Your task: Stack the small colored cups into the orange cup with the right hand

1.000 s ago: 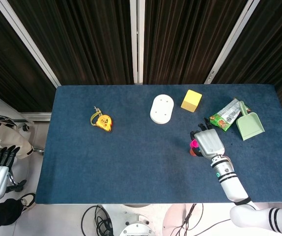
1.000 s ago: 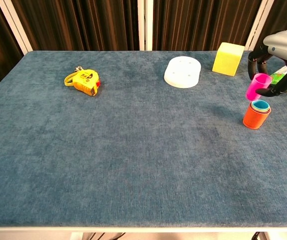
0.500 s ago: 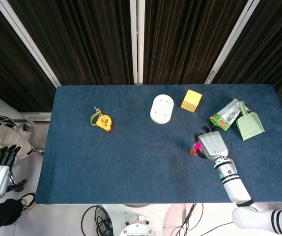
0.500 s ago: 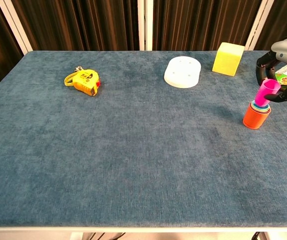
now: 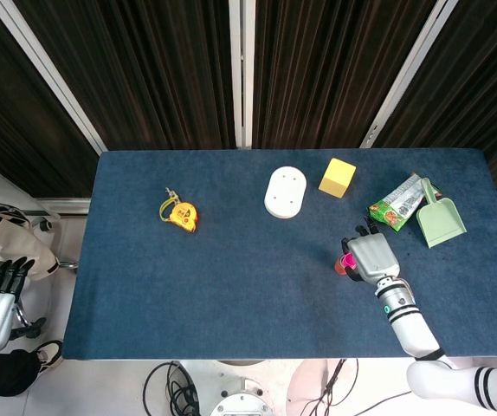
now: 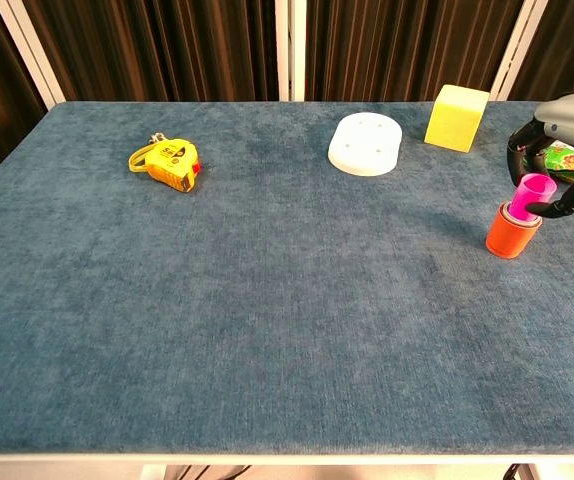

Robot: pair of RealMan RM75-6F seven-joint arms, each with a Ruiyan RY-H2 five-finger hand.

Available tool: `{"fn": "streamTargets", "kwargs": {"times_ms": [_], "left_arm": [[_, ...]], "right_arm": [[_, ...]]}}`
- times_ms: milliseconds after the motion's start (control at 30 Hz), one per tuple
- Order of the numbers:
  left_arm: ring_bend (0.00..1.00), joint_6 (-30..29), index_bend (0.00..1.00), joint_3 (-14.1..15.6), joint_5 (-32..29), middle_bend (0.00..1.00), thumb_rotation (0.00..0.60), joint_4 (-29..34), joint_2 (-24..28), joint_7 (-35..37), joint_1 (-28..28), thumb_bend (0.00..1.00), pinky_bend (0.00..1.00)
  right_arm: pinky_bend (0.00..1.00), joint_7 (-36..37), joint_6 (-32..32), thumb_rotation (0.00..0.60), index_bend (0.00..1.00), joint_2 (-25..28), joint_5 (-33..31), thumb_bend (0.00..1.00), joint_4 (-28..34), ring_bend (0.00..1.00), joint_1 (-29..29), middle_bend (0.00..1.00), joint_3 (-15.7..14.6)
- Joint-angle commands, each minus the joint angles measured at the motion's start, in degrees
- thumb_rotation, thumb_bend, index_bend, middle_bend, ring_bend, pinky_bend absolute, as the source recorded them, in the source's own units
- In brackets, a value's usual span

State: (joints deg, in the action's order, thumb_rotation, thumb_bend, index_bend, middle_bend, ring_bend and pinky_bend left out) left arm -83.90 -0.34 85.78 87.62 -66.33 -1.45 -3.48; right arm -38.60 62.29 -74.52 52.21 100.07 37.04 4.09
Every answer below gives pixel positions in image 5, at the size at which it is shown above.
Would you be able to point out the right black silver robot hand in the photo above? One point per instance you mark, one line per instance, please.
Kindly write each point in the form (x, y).
(372, 255)

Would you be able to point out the pink plastic cup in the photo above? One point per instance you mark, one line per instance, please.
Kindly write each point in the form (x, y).
(349, 260)

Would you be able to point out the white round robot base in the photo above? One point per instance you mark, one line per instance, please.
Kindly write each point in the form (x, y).
(242, 401)

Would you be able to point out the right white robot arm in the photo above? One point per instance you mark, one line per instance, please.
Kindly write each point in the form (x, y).
(417, 333)

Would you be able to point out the red orange plastic cup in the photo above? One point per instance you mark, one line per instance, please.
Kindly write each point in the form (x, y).
(340, 268)

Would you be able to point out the green snack packet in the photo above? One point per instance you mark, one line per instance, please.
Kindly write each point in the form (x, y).
(393, 212)

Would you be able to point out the white black sneaker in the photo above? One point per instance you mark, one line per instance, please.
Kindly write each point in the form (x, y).
(51, 353)

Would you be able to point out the pale green dustpan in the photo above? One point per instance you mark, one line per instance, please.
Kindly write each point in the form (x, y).
(441, 221)

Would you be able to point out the yellow foam cube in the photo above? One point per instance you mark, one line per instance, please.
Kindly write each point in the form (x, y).
(337, 177)

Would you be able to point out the white oval board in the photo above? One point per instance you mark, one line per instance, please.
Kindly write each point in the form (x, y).
(285, 193)

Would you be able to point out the pale pink rounded panel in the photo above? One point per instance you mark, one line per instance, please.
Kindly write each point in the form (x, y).
(300, 381)

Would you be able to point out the blue table cloth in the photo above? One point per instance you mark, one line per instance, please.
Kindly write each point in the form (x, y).
(188, 281)

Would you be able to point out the yellow tape measure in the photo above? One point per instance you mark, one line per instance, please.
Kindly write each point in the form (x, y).
(182, 215)

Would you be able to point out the dark brown curtain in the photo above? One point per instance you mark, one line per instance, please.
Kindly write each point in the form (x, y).
(14, 108)
(318, 65)
(491, 65)
(144, 65)

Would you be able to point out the white partition post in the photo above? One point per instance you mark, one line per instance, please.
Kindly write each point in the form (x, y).
(49, 69)
(240, 86)
(404, 73)

